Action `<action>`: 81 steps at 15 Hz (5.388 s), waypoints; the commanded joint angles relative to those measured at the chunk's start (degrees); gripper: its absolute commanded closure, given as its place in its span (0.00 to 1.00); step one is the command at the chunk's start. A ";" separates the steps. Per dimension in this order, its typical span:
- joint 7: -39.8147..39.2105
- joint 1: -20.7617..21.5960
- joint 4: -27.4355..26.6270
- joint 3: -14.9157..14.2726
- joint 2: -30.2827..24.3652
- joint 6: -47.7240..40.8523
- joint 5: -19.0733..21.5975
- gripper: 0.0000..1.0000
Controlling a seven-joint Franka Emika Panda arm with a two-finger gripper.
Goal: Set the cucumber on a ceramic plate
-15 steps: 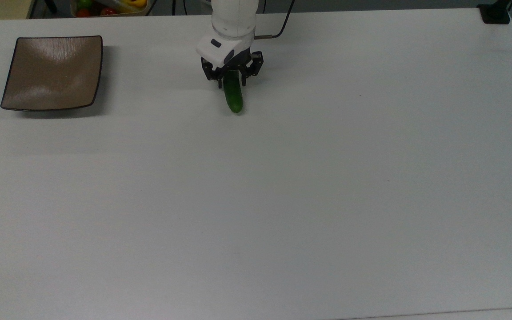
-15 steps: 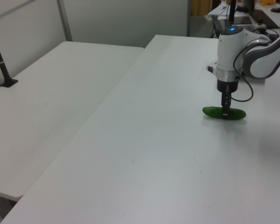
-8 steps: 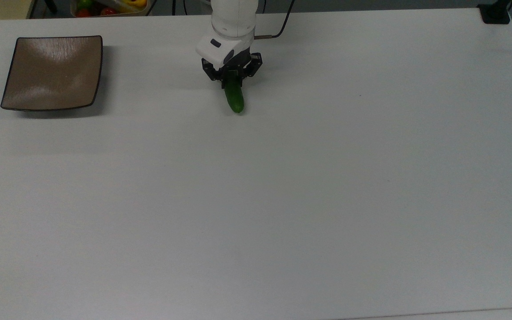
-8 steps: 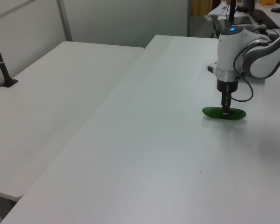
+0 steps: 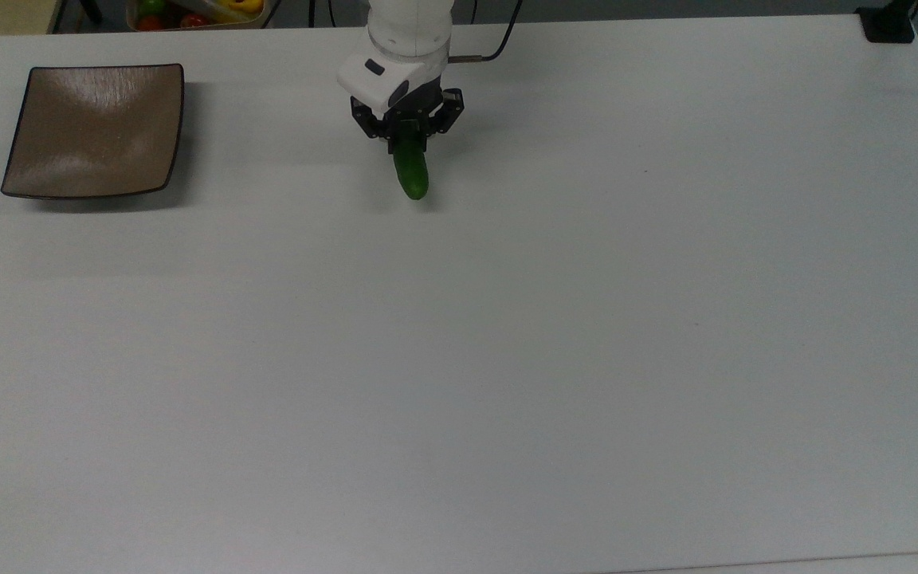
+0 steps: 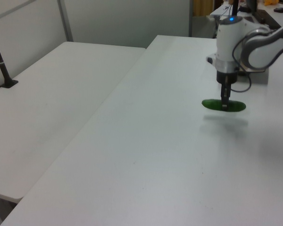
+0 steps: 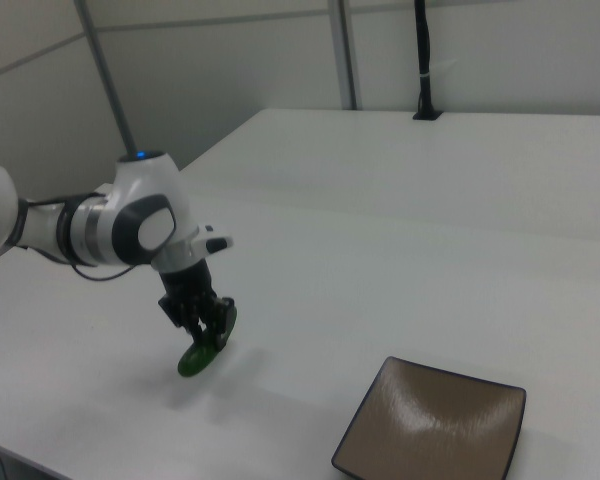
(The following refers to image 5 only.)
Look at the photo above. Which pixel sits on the black table clamp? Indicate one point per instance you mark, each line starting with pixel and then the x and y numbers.
pixel 888 22

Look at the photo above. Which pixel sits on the green cucumber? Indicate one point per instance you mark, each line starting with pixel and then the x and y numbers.
pixel 411 171

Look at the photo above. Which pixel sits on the square brown ceramic plate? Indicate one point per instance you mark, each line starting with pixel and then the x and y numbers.
pixel 96 131

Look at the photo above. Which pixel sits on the box of toy fruit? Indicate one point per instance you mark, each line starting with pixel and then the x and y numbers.
pixel 196 16

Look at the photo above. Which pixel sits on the yellow toy pepper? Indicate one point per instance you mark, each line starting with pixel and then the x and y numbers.
pixel 237 8

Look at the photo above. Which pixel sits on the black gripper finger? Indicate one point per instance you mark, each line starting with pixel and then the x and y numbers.
pixel 367 119
pixel 447 108

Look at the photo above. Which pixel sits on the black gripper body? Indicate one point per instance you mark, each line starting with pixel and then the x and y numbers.
pixel 421 108

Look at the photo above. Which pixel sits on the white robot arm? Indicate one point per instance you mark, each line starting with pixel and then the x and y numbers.
pixel 407 36

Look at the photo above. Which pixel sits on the red toy tomato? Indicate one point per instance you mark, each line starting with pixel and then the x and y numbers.
pixel 150 22

